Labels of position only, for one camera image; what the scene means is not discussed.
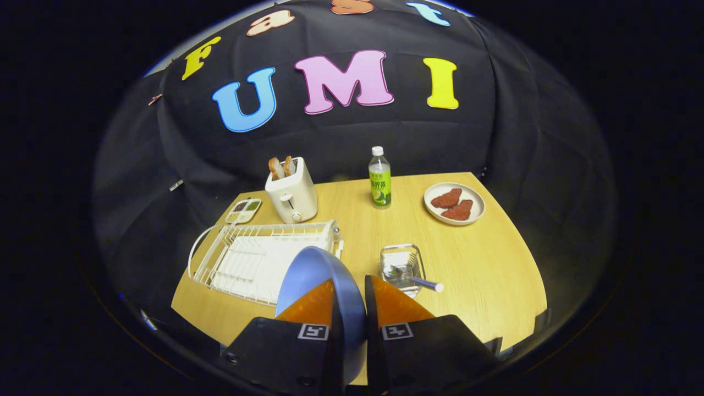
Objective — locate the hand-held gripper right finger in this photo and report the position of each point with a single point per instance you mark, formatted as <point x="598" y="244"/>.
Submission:
<point x="374" y="341"/>

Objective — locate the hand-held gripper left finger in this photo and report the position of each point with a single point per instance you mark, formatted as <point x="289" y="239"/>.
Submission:
<point x="275" y="357"/>

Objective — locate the blue plate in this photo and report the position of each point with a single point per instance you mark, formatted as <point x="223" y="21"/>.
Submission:
<point x="319" y="269"/>

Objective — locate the cream round dish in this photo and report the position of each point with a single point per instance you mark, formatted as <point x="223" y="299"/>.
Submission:
<point x="474" y="192"/>

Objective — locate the small divided condiment tray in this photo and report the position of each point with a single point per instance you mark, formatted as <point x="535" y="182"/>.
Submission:
<point x="243" y="211"/>

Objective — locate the green label drink bottle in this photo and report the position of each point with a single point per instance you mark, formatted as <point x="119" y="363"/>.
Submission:
<point x="380" y="187"/>

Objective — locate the red-brown meat piece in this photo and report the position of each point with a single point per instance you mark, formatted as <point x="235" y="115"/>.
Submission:
<point x="458" y="210"/>
<point x="446" y="198"/>

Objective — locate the white toaster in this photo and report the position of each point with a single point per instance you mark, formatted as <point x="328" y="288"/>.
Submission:
<point x="291" y="198"/>

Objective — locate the toast slice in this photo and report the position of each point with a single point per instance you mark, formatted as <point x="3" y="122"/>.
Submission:
<point x="276" y="168"/>
<point x="289" y="165"/>

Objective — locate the white cloth clip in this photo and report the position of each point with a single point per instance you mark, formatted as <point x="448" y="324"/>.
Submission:
<point x="176" y="185"/>

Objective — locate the black backdrop cloth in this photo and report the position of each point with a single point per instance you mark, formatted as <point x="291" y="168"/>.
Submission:
<point x="495" y="137"/>

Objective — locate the red cloth clip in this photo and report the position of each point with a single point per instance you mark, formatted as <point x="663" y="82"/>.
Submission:
<point x="155" y="99"/>

